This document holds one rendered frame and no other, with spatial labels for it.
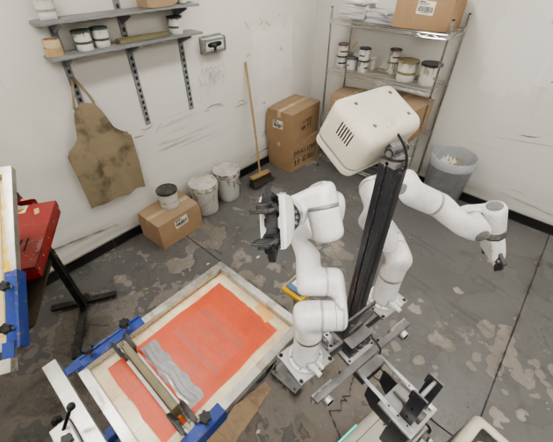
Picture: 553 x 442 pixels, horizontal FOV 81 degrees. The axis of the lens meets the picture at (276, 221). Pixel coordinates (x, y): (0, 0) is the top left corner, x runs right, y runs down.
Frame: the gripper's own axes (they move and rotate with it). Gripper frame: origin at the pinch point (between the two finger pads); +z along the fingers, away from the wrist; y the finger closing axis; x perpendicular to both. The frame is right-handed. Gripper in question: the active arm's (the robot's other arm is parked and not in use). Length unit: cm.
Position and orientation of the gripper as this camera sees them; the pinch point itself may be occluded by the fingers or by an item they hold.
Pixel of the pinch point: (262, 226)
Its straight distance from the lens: 53.1
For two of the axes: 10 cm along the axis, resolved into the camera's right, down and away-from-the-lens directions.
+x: -9.7, 0.2, 2.3
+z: -2.3, 1.2, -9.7
